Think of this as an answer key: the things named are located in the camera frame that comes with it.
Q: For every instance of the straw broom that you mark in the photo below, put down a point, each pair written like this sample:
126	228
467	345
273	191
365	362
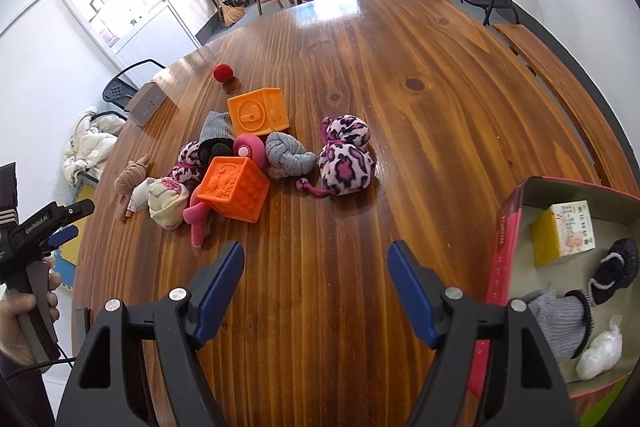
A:
229	15

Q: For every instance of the red-rimmed cardboard storage box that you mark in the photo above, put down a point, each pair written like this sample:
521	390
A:
614	215

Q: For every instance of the yellow printed cardboard box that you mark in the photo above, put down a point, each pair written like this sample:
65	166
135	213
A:
561	232

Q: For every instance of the grey tissue box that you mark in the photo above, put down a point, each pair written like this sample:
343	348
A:
144	104

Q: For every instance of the grey knotted sock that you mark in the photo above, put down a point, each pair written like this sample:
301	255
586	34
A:
287	157

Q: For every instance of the black white striped sock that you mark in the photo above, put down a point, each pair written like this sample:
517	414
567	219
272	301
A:
616	270

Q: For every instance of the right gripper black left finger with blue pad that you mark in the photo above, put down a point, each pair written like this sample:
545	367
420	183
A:
109	384

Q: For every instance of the wooden bench beside table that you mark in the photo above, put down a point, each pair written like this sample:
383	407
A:
608	156

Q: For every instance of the orange embossed rubber cube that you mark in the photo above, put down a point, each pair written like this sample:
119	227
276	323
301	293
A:
235	187

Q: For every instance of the small pink leopard sock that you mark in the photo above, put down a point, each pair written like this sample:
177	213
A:
188	169

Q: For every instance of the black chair left of table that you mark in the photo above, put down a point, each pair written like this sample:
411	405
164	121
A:
118	92

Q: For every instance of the red pompom ball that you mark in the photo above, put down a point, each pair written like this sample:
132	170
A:
223	73

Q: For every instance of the pink round rubber toy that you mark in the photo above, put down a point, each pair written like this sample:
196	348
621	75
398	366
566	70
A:
250	146

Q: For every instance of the person's left hand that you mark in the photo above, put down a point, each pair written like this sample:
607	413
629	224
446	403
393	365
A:
13	343

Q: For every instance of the white plastic bag wad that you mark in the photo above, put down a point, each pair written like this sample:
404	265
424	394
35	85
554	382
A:
603	353

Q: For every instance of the orange flat-faced rubber cube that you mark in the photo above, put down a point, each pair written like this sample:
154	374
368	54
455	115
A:
258	112

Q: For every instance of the grey ribbed sock in box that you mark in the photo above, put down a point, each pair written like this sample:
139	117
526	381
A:
565	320

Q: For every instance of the pink rubber mushroom toy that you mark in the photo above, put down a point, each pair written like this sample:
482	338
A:
196	215

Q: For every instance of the blue yellow foam mat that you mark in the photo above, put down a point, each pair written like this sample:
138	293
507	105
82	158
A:
66	257

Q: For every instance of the white jacket on chair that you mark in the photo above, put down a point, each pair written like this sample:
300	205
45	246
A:
90	144

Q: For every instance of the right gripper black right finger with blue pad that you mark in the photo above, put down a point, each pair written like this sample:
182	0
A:
523	383

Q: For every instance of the pink leopard fleece bundle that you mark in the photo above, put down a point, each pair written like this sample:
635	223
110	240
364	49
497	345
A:
345	164

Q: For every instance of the cream knit sock bundle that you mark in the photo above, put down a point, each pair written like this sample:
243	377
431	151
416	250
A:
165	198

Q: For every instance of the grey and black sock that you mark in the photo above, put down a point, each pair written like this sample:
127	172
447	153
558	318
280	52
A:
216	137

